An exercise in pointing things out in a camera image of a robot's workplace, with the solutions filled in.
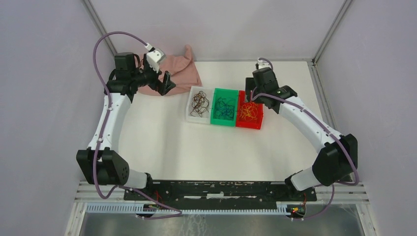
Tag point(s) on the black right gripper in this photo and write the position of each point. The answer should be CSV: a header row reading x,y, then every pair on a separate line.
x,y
250,85

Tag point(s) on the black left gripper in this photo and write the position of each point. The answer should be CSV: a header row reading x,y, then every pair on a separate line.
x,y
162,87

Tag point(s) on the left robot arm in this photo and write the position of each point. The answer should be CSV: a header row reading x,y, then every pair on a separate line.
x,y
100,162

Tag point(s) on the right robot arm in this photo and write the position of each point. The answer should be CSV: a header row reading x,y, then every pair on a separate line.
x,y
336,160

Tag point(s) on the red plastic bin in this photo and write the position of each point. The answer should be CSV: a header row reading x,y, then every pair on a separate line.
x,y
249,114

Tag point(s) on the pink cloth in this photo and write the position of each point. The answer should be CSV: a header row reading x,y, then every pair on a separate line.
x,y
183,71

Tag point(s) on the green plastic bin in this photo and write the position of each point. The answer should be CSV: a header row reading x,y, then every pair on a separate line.
x,y
225,106

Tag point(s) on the clear plastic bin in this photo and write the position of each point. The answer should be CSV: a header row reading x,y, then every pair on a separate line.
x,y
199,105

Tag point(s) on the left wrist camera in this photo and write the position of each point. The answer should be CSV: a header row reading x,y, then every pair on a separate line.
x,y
154,58

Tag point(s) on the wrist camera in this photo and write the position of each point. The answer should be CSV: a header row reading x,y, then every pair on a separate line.
x,y
264,63
154,58

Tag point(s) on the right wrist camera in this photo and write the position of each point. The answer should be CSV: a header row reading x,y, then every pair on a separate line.
x,y
264,63

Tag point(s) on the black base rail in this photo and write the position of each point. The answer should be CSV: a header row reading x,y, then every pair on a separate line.
x,y
226,195

